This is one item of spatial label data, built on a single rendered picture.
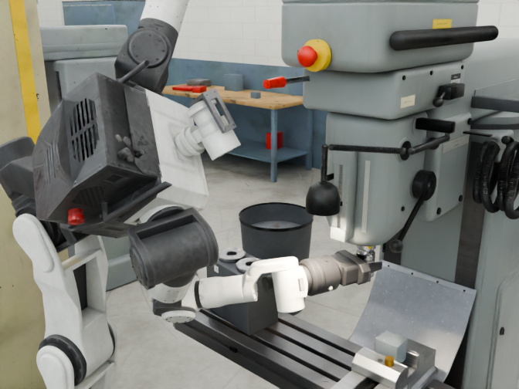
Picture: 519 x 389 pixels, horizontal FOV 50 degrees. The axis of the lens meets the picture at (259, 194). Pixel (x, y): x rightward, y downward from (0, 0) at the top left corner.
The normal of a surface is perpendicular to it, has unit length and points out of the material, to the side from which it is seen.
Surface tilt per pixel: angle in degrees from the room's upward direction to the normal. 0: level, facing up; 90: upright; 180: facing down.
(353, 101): 90
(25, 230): 90
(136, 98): 58
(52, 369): 90
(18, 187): 90
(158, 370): 0
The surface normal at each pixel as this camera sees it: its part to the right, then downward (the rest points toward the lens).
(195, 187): 0.77, -0.40
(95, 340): 0.90, -0.03
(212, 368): 0.00, -0.95
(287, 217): -0.39, 0.23
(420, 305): -0.61, -0.22
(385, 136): -0.05, 0.32
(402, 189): 0.74, 0.21
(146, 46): 0.21, -0.17
